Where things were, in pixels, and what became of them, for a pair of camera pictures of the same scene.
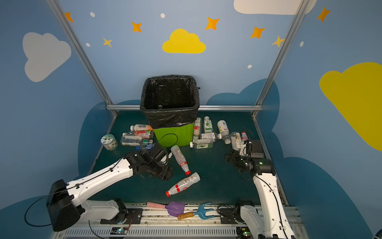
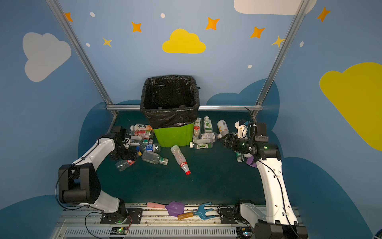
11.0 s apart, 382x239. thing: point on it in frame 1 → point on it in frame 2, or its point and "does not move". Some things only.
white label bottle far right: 224,129 does not move
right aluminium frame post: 281,53 does not move
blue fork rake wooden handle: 201,209 does not move
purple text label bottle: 212,135 does not move
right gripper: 234,157 → 232,141
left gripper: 162,172 → 126,150
